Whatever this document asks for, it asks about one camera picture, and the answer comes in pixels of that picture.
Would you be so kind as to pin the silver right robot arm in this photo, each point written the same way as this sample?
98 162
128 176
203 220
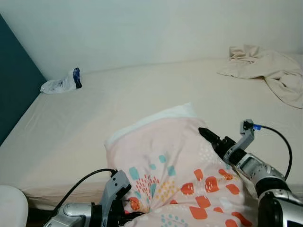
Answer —
265 184

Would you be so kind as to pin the bed with beige sheet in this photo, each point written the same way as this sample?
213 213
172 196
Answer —
94 113

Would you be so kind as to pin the teal upholstered headboard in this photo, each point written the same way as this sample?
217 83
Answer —
16 80

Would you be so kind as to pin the pink patterned pillow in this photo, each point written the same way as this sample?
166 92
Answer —
165 142

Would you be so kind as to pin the crumpled beige cloth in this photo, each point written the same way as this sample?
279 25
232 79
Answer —
274 71

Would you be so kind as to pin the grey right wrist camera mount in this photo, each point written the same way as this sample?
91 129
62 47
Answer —
246 135

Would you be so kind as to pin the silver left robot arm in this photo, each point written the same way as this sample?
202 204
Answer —
71 215

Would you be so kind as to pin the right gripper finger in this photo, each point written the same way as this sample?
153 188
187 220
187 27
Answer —
209 135

